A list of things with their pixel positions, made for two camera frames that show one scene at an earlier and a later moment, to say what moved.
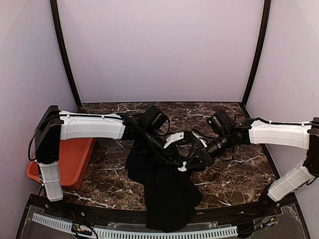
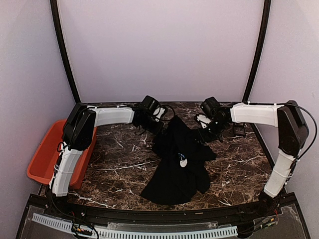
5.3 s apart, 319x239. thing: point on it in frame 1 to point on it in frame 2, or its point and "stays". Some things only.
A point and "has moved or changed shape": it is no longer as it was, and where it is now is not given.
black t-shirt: (171, 196) has moved or changed shape
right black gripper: (206, 158) to (204, 137)
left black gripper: (171, 153) to (157, 130)
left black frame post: (58, 26) stays
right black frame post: (258, 56) stays
